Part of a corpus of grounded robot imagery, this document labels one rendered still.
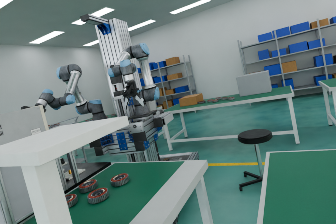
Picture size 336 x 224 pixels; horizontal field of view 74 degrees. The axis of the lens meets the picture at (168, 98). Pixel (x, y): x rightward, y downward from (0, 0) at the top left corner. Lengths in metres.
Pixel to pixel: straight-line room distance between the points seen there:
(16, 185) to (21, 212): 0.14
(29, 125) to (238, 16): 7.03
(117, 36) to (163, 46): 6.27
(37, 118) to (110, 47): 1.12
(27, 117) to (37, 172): 0.97
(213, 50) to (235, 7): 1.45
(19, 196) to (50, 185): 0.78
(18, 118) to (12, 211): 0.50
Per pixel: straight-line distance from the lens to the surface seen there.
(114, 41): 2.43
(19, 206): 1.49
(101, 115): 2.38
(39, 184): 0.69
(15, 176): 1.45
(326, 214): 0.99
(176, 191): 1.22
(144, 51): 2.04
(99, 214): 1.24
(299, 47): 7.12
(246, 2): 7.89
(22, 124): 1.61
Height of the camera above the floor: 1.30
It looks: 4 degrees down
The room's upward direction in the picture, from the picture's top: 13 degrees counter-clockwise
